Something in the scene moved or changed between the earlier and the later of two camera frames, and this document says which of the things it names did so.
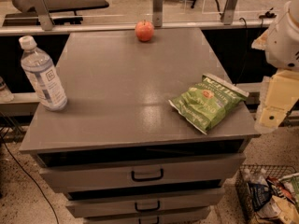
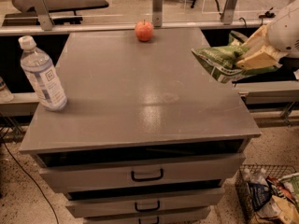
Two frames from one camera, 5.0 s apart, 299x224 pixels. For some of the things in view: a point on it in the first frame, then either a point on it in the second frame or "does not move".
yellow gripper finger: [261, 41] -> [258, 40]
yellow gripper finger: [281, 94] -> [267, 57]
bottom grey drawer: [195, 217] does not move
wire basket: [267, 194] does not move
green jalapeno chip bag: [208, 102] -> [220, 61]
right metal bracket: [227, 16] does not move
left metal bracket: [39, 4] does not move
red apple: [144, 31] does not move
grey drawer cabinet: [122, 150] does not move
